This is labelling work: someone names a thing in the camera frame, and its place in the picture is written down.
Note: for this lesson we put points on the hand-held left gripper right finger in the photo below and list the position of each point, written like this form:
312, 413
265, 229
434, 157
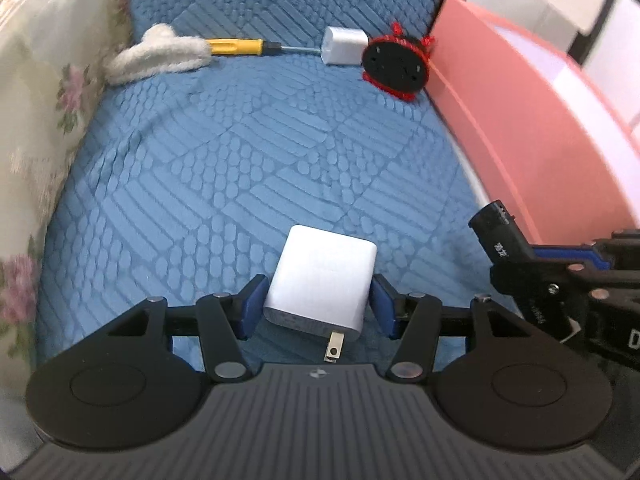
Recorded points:
382, 307

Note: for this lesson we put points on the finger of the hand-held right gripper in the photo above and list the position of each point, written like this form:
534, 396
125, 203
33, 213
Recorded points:
565, 256
535, 295

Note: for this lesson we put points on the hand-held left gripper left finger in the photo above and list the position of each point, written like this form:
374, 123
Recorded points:
254, 307

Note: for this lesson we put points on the large white plug charger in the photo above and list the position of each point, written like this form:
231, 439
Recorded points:
320, 280

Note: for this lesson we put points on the black plug adapter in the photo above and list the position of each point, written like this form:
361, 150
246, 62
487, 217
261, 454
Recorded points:
497, 232

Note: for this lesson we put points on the pink box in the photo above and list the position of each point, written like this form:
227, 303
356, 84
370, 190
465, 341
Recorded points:
505, 110

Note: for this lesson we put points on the small white charger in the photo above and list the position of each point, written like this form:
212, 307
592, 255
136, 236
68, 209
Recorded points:
344, 46

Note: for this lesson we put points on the blue textured sofa cover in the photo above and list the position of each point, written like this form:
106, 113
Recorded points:
240, 160

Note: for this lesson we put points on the red and black round toy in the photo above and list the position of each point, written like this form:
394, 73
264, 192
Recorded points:
397, 65

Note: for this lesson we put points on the white fluffy cloth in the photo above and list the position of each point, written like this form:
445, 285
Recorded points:
160, 55

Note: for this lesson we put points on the floral cream pillow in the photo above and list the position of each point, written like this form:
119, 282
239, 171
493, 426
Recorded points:
45, 135

